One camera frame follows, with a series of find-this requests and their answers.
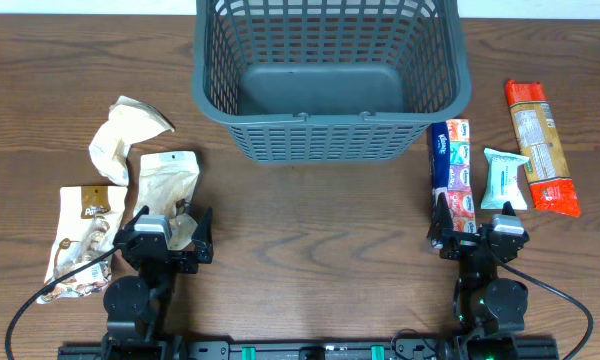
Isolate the left black cable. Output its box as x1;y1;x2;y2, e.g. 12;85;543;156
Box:
4;244;121;360

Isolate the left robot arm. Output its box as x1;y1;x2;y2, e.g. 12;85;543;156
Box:
102;206;214;360

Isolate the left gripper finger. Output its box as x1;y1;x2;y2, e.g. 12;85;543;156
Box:
123;205;149;231
191;207;213;250

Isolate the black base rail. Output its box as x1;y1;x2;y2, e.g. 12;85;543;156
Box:
56;338;559;360

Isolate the orange spaghetti package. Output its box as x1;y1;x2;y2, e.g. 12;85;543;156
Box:
505;80;581;217

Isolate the Kleenex tissue multipack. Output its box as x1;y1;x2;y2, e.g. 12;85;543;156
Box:
428;119;477;233

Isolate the white brown pretzel bag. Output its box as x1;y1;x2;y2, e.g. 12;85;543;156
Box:
36;186;127;304

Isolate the white teal wipes packet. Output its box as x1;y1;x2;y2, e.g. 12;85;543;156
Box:
480;148;529;210

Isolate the black cable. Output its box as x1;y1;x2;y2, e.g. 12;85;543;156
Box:
4;244;121;360
499;259;595;360

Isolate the beige snack bag clear window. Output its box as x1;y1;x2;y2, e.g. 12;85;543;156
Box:
133;151;200;251

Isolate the right black cable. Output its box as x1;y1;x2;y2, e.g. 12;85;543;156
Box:
499;259;595;360

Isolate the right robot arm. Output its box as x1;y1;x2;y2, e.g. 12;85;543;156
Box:
427;193;529;359

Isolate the grey plastic basket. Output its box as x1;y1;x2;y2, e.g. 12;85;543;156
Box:
192;0;471;163

